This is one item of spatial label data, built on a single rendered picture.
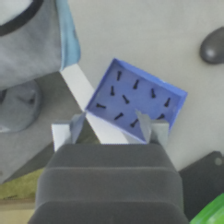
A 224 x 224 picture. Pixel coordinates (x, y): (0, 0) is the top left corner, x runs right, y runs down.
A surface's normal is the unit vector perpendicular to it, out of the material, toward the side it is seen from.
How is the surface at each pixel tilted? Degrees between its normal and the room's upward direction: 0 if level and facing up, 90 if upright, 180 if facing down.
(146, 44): 0
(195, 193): 0
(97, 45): 0
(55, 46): 57
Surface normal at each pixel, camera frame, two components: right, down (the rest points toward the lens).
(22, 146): -0.01, -0.18
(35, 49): 0.58, 0.78
